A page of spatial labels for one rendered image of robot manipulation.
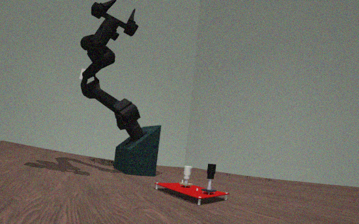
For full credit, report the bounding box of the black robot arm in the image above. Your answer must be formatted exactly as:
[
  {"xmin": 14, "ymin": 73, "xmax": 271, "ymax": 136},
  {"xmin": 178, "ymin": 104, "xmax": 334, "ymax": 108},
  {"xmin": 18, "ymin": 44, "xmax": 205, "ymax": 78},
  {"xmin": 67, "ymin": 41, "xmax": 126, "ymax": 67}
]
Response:
[{"xmin": 80, "ymin": 30, "xmax": 148, "ymax": 142}]

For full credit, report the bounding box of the red circuit board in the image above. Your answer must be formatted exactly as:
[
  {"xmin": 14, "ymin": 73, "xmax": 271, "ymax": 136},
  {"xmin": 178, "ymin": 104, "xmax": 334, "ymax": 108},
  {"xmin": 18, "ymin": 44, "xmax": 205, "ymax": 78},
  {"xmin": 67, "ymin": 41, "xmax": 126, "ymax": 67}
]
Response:
[{"xmin": 154, "ymin": 164, "xmax": 229, "ymax": 205}]

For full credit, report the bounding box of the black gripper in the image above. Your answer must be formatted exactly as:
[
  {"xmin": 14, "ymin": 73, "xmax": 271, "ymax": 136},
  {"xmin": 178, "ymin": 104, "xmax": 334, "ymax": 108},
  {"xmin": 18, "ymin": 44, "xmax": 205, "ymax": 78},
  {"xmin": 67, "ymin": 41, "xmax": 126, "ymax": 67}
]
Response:
[{"xmin": 91, "ymin": 0, "xmax": 138, "ymax": 38}]

